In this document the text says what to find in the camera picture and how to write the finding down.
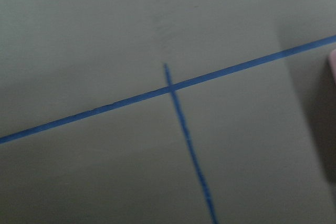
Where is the pink plastic bin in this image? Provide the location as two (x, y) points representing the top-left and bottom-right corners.
(328, 49), (336, 83)

